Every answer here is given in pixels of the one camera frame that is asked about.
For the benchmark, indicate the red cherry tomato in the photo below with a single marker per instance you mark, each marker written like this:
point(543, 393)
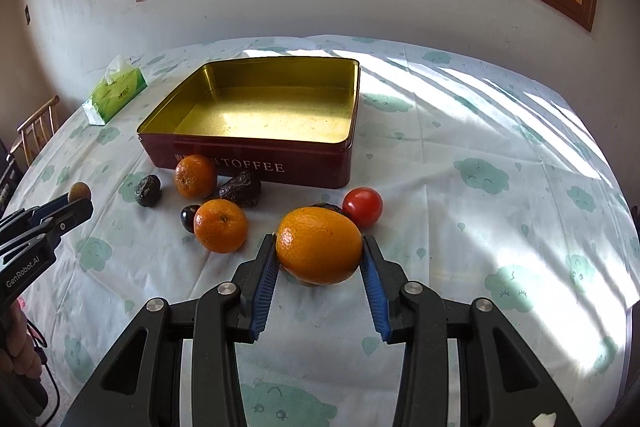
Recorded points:
point(364, 206)

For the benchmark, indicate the smooth orange kumquat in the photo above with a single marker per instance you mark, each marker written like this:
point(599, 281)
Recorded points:
point(318, 246)

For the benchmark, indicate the dark wrinkled passion fruit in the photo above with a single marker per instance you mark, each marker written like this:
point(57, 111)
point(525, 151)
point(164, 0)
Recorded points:
point(327, 206)

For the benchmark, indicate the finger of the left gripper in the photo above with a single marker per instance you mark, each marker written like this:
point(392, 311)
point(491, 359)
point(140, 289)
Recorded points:
point(60, 222)
point(33, 216)

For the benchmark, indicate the person left hand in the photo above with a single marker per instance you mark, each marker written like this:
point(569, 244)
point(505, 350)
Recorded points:
point(21, 357)

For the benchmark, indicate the spotted mandarin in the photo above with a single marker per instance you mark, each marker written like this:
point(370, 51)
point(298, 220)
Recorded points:
point(220, 226)
point(196, 177)

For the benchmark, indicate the green tissue box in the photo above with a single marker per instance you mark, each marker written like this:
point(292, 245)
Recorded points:
point(120, 84)

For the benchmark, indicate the wooden chair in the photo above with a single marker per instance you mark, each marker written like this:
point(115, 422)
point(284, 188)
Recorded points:
point(36, 131)

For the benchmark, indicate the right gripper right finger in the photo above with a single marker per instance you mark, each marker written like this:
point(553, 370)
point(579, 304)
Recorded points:
point(502, 382)

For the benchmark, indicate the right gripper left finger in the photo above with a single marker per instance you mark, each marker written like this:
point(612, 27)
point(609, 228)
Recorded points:
point(138, 381)

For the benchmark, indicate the dark wrinkled date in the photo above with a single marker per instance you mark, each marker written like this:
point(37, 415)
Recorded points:
point(243, 190)

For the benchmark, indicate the dark purple grape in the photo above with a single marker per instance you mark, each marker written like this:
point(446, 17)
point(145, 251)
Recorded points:
point(187, 216)

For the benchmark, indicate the red toffee tin box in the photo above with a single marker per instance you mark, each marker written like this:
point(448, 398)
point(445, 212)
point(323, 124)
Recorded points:
point(291, 119)

